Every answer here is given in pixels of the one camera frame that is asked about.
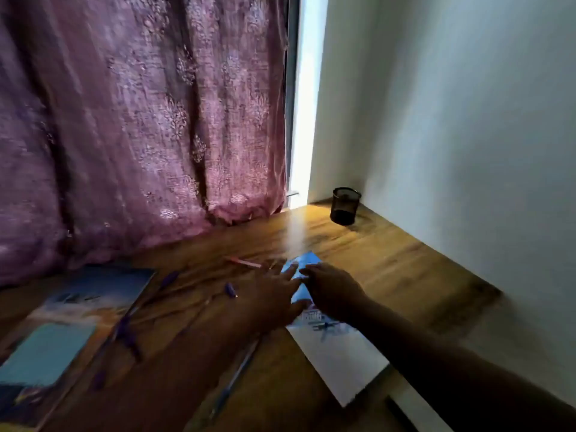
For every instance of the person's left hand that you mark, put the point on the person's left hand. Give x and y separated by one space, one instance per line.
274 301

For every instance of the person's right hand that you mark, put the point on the person's right hand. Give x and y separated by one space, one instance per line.
335 292

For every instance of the clear pen blue cap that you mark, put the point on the clear pen blue cap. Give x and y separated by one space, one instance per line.
230 290

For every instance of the white thin book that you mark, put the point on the white thin book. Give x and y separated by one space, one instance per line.
342 359

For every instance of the long blue pen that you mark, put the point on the long blue pen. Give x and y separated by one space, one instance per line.
234 377

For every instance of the slim blue capped pen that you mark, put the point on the slim blue capped pen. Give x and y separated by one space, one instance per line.
168 279

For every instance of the blue grip pen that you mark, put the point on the blue grip pen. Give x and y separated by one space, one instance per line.
127 337

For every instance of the blue sunset cover book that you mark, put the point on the blue sunset cover book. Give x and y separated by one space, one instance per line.
90 292

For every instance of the person's right forearm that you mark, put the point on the person's right forearm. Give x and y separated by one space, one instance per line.
450 377

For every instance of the person's left forearm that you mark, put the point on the person's left forearm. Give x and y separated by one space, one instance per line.
180 377

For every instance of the black mesh pen holder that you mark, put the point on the black mesh pen holder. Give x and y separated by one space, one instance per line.
345 209

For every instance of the purple patterned curtain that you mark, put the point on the purple patterned curtain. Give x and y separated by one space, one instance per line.
135 107

